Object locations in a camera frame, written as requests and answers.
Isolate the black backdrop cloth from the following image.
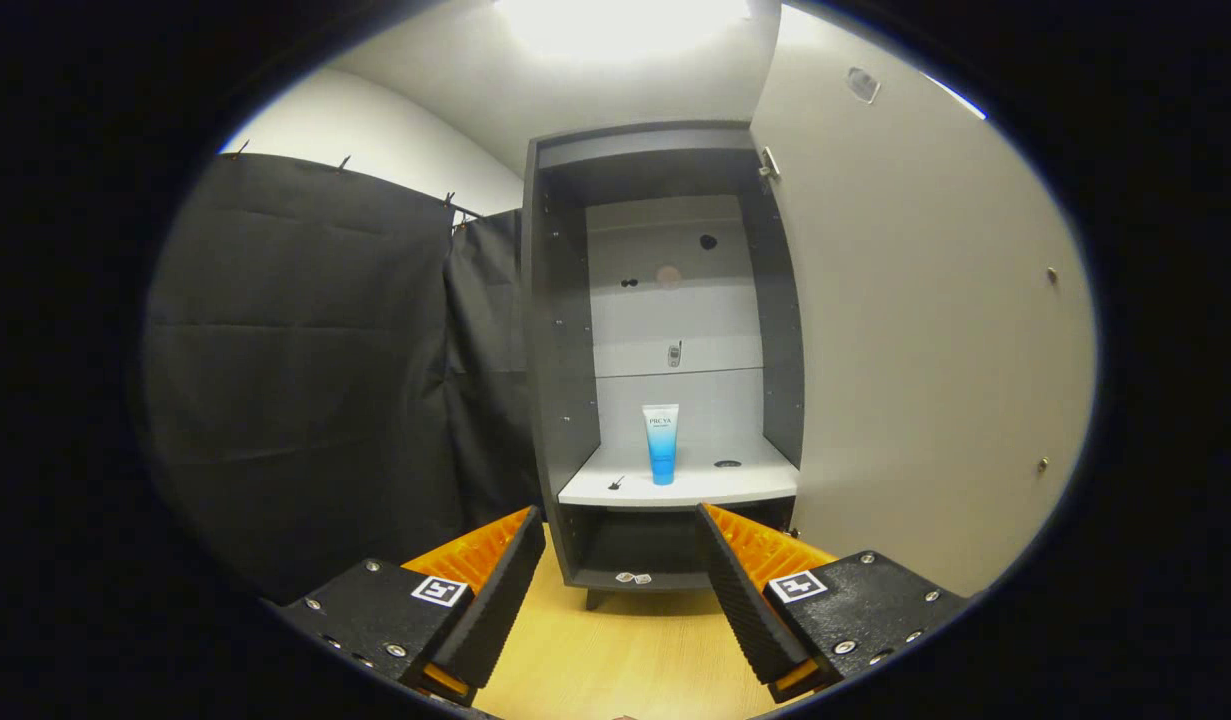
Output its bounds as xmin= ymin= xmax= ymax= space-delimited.
xmin=143 ymin=150 xmax=546 ymax=606

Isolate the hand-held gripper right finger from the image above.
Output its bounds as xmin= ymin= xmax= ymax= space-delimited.
xmin=695 ymin=503 xmax=971 ymax=703

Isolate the large ceiling light panel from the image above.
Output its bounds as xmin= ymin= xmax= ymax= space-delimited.
xmin=493 ymin=0 xmax=754 ymax=61

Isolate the white cabinet shelf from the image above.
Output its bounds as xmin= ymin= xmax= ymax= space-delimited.
xmin=558 ymin=435 xmax=801 ymax=509

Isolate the light grey cabinet door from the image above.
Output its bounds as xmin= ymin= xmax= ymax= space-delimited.
xmin=750 ymin=0 xmax=1098 ymax=599

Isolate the white blue cosmetic tube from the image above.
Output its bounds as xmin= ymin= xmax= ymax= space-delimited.
xmin=642 ymin=403 xmax=680 ymax=487

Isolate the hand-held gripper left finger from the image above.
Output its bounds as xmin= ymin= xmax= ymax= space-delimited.
xmin=275 ymin=505 xmax=548 ymax=706

